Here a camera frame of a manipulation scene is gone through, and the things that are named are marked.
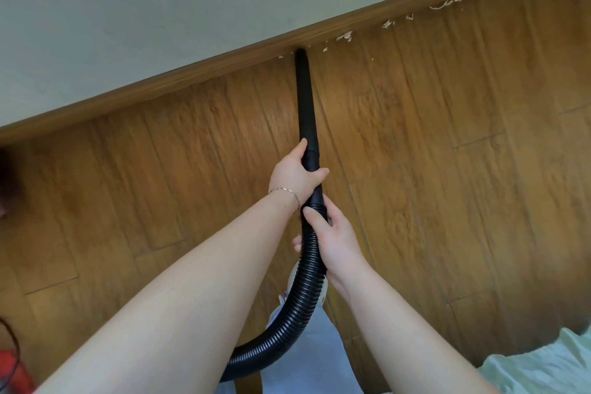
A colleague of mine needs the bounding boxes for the person's right forearm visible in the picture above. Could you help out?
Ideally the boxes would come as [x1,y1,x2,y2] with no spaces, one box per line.
[341,264,499,394]

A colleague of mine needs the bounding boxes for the person's right leg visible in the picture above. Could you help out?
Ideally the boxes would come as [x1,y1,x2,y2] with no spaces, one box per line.
[265,301,366,394]

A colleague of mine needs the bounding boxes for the person's right hand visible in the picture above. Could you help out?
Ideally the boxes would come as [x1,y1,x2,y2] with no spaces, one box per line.
[292,194,370,286]

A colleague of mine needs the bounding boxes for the pale green bedspread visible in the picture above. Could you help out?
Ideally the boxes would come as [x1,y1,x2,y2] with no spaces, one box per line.
[478,324,591,394]

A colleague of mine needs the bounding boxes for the thin silver bracelet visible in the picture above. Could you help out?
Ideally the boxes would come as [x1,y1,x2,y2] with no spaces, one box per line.
[267,187,302,215]

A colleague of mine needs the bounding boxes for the wooden skirting board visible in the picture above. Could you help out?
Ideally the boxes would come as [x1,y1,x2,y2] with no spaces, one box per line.
[0,0,591,146]

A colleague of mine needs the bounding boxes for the black power cord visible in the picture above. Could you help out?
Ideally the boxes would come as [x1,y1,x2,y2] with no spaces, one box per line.
[0,317,22,394]

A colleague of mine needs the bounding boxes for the white paper scraps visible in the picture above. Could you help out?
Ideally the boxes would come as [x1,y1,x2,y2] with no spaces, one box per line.
[276,0,571,60]

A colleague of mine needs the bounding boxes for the person's left forearm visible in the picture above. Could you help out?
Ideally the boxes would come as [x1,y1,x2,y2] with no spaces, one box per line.
[34,193,301,394]

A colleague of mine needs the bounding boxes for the person's left hand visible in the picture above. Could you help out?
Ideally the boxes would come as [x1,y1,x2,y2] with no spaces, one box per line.
[267,137,330,214]

